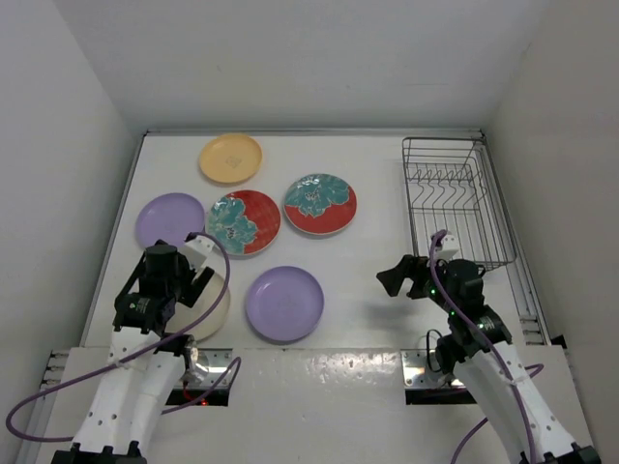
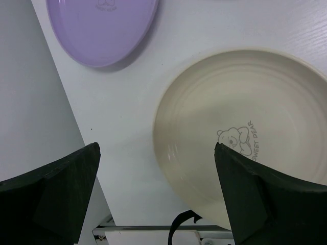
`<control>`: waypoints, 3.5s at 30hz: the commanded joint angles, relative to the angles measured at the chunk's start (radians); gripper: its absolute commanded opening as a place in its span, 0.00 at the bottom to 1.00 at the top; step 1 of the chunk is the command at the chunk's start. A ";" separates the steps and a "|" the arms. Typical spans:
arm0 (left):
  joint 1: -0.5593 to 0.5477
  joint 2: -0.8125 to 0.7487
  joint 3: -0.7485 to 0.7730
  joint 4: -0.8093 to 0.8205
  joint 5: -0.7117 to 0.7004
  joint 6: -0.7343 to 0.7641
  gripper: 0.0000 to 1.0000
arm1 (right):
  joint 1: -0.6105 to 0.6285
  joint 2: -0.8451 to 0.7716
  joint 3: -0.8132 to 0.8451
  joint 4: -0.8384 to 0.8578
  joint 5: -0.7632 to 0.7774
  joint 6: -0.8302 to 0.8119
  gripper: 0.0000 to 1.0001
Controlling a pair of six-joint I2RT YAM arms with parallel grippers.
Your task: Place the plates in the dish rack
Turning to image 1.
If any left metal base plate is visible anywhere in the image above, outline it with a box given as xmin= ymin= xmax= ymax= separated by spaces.
xmin=181 ymin=348 xmax=234 ymax=390

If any yellow plate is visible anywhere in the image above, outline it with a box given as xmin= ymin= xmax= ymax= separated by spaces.
xmin=198 ymin=133 xmax=263 ymax=184

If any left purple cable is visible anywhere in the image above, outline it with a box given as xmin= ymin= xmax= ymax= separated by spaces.
xmin=5 ymin=232 xmax=242 ymax=442

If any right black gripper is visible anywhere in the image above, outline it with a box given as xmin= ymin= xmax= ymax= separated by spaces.
xmin=376 ymin=253 xmax=457 ymax=315

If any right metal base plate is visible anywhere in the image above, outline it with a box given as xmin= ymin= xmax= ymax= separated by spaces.
xmin=400 ymin=349 xmax=464 ymax=390

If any metal base plate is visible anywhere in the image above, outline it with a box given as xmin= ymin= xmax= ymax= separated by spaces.
xmin=400 ymin=349 xmax=464 ymax=390
xmin=181 ymin=348 xmax=234 ymax=390

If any floral red plate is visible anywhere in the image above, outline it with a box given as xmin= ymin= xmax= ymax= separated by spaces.
xmin=205 ymin=189 xmax=282 ymax=256
xmin=282 ymin=173 xmax=358 ymax=236

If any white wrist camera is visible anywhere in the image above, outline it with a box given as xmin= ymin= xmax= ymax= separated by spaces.
xmin=433 ymin=231 xmax=460 ymax=261
xmin=181 ymin=233 xmax=215 ymax=274

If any purple plate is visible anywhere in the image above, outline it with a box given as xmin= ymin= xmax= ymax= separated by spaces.
xmin=245 ymin=266 xmax=325 ymax=344
xmin=135 ymin=192 xmax=205 ymax=248

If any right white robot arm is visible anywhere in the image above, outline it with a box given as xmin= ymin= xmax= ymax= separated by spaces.
xmin=376 ymin=255 xmax=601 ymax=463

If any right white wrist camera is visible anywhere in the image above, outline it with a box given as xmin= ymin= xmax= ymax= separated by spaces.
xmin=433 ymin=231 xmax=460 ymax=261

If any cream plate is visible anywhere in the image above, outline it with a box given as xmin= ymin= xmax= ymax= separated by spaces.
xmin=165 ymin=273 xmax=231 ymax=343

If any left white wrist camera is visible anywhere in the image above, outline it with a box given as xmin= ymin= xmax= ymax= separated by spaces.
xmin=181 ymin=233 xmax=215 ymax=274

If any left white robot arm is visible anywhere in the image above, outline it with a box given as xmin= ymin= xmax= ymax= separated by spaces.
xmin=52 ymin=234 xmax=214 ymax=463

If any wire dish rack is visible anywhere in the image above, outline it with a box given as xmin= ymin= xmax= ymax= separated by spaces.
xmin=401 ymin=137 xmax=516 ymax=271

